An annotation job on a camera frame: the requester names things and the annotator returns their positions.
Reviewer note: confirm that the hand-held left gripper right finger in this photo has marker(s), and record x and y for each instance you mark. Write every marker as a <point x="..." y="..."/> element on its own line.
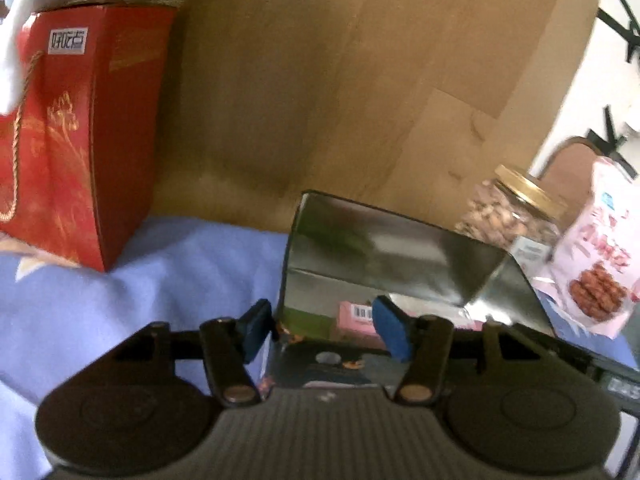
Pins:
<point x="392" y="327"/>

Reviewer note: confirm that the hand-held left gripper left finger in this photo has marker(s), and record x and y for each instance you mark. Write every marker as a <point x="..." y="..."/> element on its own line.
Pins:
<point x="256" y="329"/>

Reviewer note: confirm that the pink snack packet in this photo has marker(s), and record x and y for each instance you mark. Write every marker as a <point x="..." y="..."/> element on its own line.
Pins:
<point x="352" y="317"/>

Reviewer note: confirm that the black snack box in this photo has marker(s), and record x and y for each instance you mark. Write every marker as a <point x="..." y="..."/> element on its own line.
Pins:
<point x="400" y="255"/>

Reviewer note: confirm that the blue bedsheet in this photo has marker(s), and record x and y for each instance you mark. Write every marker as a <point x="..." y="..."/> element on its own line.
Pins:
<point x="150" y="280"/>

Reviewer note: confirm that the glass jar of nuts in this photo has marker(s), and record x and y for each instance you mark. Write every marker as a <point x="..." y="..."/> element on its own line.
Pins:
<point x="505" y="215"/>

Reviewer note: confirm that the large pink snack bag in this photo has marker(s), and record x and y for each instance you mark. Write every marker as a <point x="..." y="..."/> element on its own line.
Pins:
<point x="595" y="260"/>

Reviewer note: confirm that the brown rounded chair back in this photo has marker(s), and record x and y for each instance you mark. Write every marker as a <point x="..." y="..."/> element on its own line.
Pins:
<point x="570" y="175"/>

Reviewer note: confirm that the large cardboard box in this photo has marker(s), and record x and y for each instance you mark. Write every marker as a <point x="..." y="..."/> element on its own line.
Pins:
<point x="350" y="85"/>

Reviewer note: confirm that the red gift box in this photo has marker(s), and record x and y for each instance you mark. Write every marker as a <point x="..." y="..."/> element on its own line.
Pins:
<point x="85" y="135"/>

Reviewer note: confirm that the black wall decal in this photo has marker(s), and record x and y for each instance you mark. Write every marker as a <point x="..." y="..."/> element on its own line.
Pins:
<point x="622" y="30"/>

